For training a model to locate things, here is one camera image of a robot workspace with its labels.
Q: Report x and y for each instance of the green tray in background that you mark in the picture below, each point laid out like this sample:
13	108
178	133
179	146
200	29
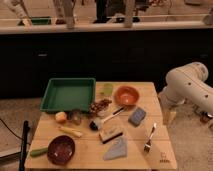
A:
41	20

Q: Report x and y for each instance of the silver fork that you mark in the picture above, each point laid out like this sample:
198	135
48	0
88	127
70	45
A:
147	145

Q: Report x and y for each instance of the wooden block eraser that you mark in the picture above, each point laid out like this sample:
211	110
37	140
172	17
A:
107	135

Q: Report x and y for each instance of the small glass jar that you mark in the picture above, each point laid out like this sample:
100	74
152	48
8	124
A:
75	117

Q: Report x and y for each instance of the orange bowl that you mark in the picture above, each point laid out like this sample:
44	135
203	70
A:
126	95

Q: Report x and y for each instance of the green plastic tray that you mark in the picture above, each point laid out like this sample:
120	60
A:
66	94

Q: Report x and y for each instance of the blue sponge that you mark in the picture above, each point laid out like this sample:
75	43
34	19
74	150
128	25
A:
137	116

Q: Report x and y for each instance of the green cucumber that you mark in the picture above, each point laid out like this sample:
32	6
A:
38	152

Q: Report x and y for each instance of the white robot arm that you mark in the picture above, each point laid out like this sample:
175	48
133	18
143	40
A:
186	83

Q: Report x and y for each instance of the yellow corn piece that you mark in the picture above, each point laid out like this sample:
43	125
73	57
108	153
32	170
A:
71	131

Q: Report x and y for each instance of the green cup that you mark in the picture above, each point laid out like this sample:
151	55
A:
107	89

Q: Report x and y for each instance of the black table clamp post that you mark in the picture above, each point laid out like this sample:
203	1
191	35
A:
24	141

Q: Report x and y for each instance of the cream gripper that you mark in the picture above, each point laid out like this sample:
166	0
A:
169	115

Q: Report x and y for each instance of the blue grey cloth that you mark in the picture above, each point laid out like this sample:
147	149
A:
117	150

